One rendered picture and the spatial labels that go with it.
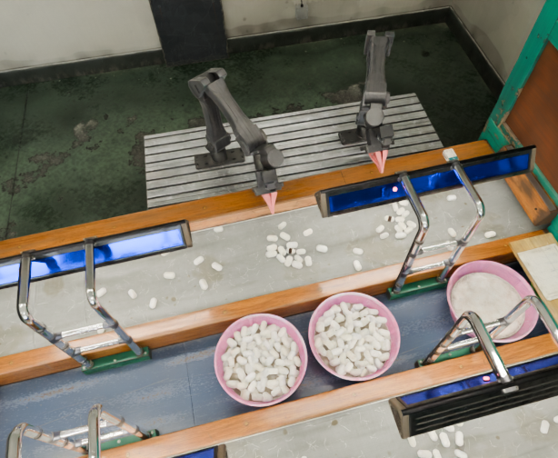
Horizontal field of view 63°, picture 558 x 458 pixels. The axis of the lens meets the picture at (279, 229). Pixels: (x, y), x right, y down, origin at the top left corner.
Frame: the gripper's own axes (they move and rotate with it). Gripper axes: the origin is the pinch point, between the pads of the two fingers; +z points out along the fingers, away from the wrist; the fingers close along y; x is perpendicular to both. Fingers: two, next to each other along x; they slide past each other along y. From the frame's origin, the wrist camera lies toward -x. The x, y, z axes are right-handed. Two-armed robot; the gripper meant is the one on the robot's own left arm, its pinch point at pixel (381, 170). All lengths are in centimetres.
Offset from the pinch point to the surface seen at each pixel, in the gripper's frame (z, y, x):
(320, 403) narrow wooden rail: 56, -40, -35
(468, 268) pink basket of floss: 35.4, 17.5, -15.7
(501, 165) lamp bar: 3.4, 22.1, -32.4
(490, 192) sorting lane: 15.7, 39.2, 2.0
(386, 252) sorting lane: 26.4, -5.3, -7.0
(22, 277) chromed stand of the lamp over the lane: 5, -104, -39
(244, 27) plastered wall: -103, -15, 176
